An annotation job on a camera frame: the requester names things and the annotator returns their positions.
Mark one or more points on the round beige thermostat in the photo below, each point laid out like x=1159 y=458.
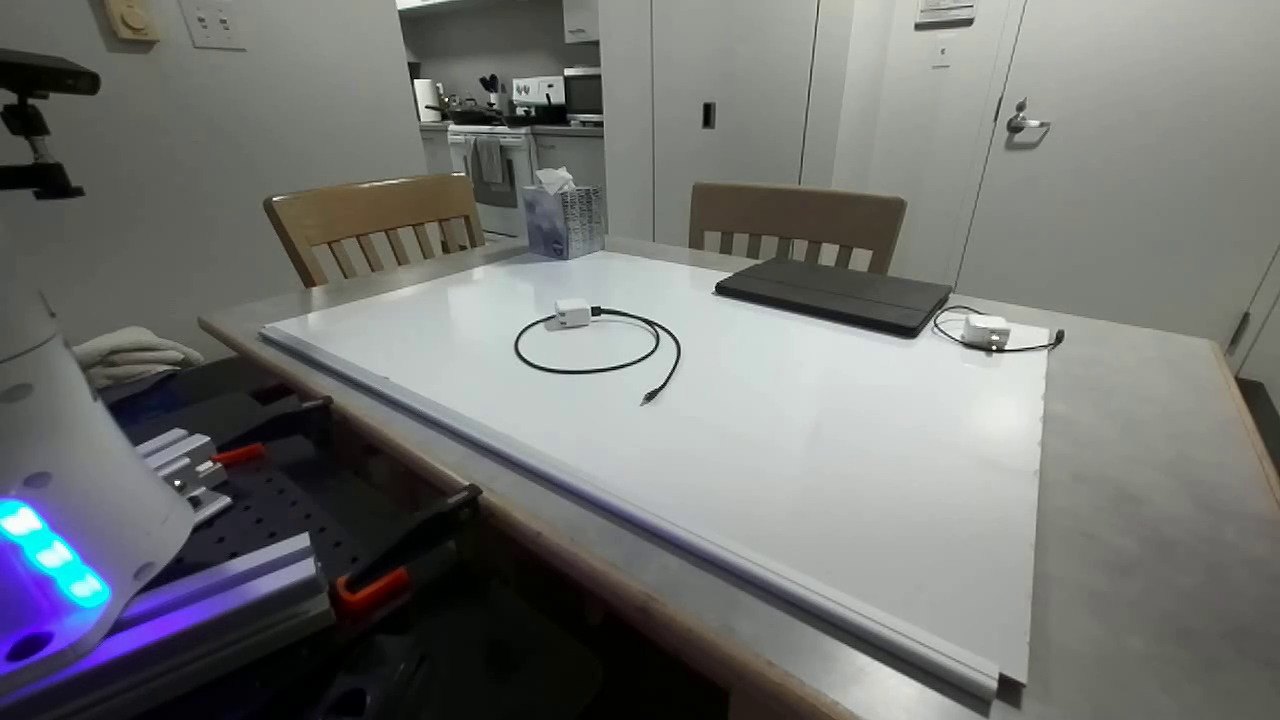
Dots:
x=130 y=21

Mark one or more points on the white cloth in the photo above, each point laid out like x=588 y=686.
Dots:
x=130 y=356

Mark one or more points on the white power adapter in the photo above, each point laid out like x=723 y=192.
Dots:
x=568 y=319

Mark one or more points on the black orange clamp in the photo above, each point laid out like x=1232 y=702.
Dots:
x=390 y=573

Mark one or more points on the black breadboard mount plate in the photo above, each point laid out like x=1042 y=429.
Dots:
x=280 y=465

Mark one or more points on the black laptop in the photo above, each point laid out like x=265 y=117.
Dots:
x=833 y=293

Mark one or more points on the left wooden chair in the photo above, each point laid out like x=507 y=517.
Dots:
x=382 y=218

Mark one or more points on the white stove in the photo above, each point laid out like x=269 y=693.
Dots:
x=496 y=161

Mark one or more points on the silver door handle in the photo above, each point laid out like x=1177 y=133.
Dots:
x=1027 y=129

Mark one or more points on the right wooden chair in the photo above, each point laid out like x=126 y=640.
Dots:
x=806 y=220

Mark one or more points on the white board mat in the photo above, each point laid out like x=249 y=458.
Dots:
x=878 y=486

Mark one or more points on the wooden chair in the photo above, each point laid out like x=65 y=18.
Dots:
x=806 y=220
x=382 y=218

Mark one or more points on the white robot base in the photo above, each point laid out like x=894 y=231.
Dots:
x=80 y=517

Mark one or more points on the black camera on stand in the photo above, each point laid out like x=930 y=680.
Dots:
x=32 y=78

